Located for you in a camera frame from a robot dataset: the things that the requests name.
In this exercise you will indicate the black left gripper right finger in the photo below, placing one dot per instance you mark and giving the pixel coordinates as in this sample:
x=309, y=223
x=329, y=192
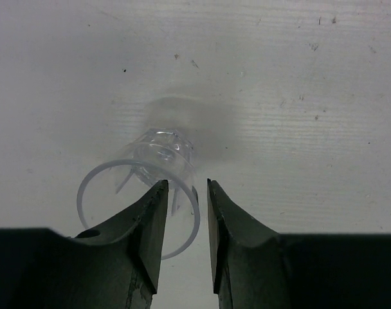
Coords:
x=254, y=266

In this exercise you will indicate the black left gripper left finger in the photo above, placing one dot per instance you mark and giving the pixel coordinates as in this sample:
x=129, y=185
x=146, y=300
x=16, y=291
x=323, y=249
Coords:
x=115, y=264

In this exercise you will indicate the clear faceted glass cup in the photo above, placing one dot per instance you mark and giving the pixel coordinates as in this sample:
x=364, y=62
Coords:
x=158, y=154

